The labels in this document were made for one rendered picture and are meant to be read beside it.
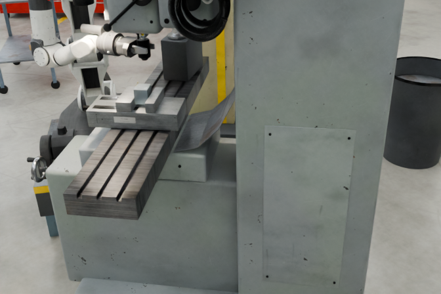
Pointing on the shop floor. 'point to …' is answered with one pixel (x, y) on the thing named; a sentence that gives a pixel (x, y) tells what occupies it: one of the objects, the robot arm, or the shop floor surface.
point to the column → (312, 119)
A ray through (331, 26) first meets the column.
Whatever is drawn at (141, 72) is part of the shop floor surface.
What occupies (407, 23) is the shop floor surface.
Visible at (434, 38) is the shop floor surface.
